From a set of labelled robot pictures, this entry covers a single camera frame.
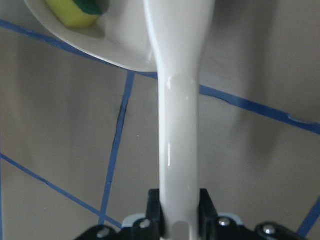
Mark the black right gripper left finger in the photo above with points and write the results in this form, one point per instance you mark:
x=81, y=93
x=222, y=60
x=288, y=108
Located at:
x=142, y=226

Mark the beige plastic dustpan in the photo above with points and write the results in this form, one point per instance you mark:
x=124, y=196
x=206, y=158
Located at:
x=118, y=37

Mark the beige hand brush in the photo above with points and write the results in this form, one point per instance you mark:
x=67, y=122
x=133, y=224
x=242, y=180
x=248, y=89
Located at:
x=178, y=31

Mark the yellow green sponge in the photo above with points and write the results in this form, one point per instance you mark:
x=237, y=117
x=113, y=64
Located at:
x=76, y=14

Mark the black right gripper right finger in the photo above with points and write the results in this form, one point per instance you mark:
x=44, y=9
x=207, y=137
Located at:
x=214, y=226

